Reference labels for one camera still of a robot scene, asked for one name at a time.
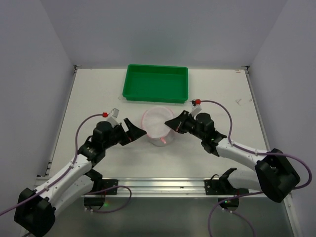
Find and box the green plastic tray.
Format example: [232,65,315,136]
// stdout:
[122,64,189,104]

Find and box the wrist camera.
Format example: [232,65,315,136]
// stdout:
[190,99,202,117]
[106,108,119,127]

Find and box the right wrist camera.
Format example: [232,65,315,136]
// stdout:
[190,99,202,117]

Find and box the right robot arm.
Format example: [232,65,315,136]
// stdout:
[165,111,301,202]

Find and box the aluminium mounting rail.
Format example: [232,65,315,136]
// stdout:
[33,175,292,198]

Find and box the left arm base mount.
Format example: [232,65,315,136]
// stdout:
[83,179,119,210]

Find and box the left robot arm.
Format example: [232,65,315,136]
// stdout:
[14,118,146,237]

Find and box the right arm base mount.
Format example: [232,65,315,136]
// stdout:
[204,168,249,211]

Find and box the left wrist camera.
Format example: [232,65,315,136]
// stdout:
[106,108,119,127]

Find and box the white mesh laundry bag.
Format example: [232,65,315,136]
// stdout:
[141,106,175,147]

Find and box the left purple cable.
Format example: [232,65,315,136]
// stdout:
[0,112,109,218]

